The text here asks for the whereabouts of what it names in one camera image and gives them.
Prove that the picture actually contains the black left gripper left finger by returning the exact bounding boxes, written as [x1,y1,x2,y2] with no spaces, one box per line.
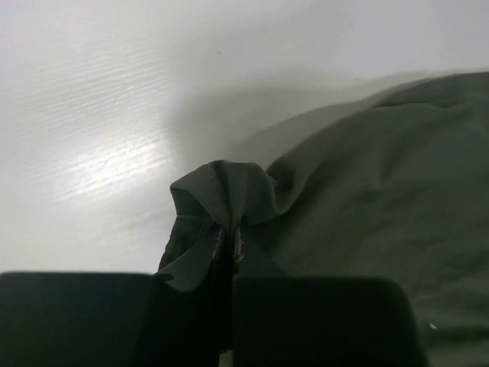
[0,223,226,367]

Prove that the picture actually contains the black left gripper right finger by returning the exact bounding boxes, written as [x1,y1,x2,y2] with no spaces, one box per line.
[231,223,431,367]

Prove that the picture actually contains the olive green shorts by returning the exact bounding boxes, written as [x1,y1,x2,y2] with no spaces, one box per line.
[160,73,488,366]

